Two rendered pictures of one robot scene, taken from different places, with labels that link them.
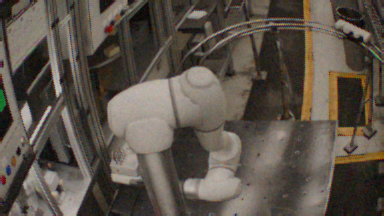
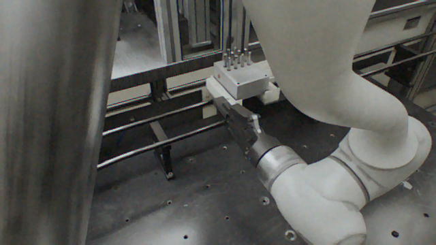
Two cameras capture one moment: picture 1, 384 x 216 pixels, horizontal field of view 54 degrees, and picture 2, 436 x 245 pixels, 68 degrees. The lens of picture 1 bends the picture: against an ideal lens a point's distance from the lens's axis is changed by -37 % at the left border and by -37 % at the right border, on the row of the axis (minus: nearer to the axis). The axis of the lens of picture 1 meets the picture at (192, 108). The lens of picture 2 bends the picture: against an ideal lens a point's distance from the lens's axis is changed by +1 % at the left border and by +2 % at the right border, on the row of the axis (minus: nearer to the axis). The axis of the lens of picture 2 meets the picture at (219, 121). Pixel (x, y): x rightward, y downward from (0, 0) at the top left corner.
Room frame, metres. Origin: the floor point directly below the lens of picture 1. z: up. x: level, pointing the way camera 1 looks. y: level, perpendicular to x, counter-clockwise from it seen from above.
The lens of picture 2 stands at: (1.17, -0.14, 1.36)
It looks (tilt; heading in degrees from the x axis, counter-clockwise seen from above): 40 degrees down; 42
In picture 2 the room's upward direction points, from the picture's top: straight up
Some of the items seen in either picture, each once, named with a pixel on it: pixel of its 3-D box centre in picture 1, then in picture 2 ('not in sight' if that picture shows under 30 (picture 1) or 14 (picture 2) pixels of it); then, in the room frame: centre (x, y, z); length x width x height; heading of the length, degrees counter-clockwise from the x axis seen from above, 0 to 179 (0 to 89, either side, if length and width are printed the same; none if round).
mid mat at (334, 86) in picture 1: (351, 100); not in sight; (3.11, -1.39, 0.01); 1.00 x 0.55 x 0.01; 159
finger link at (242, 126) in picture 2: not in sight; (243, 123); (1.62, 0.18, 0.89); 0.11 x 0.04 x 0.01; 69
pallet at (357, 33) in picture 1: (353, 33); not in sight; (2.79, -1.33, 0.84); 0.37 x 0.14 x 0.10; 37
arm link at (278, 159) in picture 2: (193, 189); (280, 169); (1.57, 0.05, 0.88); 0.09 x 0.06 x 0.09; 159
